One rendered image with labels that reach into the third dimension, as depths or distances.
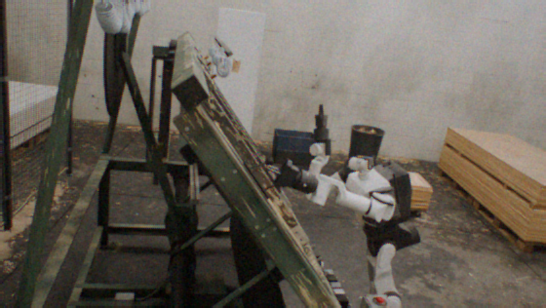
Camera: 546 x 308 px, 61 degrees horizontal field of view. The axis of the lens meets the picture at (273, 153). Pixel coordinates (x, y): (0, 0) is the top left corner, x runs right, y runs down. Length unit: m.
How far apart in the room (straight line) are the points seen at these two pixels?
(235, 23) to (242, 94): 0.89
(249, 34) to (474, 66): 3.94
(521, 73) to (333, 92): 3.08
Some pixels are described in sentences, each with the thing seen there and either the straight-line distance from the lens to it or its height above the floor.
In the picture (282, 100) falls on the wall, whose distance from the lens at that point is 7.60.
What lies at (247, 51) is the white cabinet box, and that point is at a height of 1.57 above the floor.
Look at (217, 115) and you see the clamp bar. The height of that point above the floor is 1.59.
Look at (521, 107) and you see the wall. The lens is 8.84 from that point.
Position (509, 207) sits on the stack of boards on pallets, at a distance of 5.98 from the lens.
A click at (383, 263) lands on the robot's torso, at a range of 2.67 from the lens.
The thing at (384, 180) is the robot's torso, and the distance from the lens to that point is 2.44.
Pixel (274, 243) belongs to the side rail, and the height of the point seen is 1.24.
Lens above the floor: 2.12
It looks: 17 degrees down
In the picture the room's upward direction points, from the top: 8 degrees clockwise
